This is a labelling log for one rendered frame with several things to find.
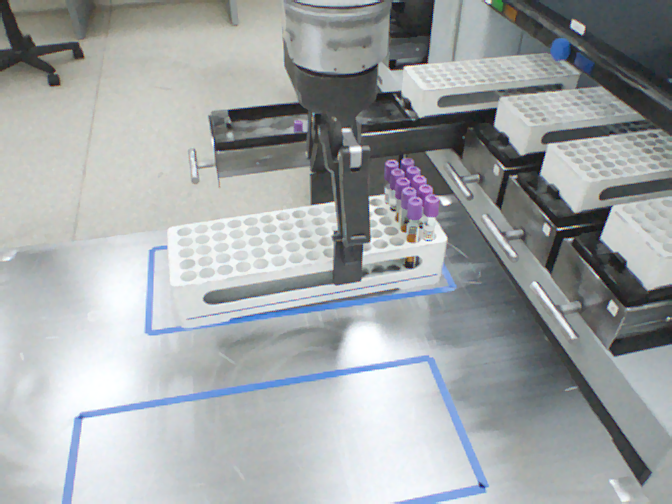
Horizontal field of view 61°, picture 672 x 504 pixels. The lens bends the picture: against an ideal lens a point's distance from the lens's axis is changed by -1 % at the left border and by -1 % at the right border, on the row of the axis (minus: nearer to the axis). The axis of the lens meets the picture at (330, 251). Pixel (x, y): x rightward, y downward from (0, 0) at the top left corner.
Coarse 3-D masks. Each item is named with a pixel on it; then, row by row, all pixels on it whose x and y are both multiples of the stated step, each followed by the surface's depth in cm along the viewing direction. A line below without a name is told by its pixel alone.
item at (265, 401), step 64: (0, 256) 69; (64, 256) 69; (128, 256) 69; (448, 256) 69; (0, 320) 61; (64, 320) 61; (128, 320) 61; (256, 320) 61; (320, 320) 61; (384, 320) 61; (448, 320) 61; (512, 320) 61; (0, 384) 55; (64, 384) 55; (128, 384) 55; (192, 384) 55; (256, 384) 55; (320, 384) 55; (384, 384) 55; (448, 384) 55; (512, 384) 55; (0, 448) 50; (64, 448) 50; (128, 448) 50; (192, 448) 50; (256, 448) 50; (320, 448) 50; (384, 448) 50; (448, 448) 50; (512, 448) 50; (576, 448) 50
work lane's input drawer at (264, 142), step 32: (384, 96) 104; (224, 128) 94; (256, 128) 97; (288, 128) 97; (384, 128) 96; (416, 128) 97; (448, 128) 98; (192, 160) 98; (224, 160) 92; (256, 160) 93; (288, 160) 94
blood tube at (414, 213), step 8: (416, 200) 59; (408, 208) 59; (416, 208) 58; (408, 216) 59; (416, 216) 59; (408, 224) 60; (416, 224) 60; (408, 232) 61; (416, 232) 60; (408, 240) 61; (416, 240) 61; (408, 264) 64
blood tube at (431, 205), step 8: (432, 200) 59; (424, 208) 59; (432, 208) 59; (424, 216) 60; (432, 216) 59; (424, 224) 61; (432, 224) 60; (424, 232) 61; (432, 232) 61; (432, 240) 62
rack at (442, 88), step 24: (408, 72) 100; (432, 72) 100; (456, 72) 100; (480, 72) 101; (504, 72) 100; (528, 72) 100; (552, 72) 100; (576, 72) 100; (408, 96) 101; (432, 96) 95; (456, 96) 105; (480, 96) 105; (504, 96) 105
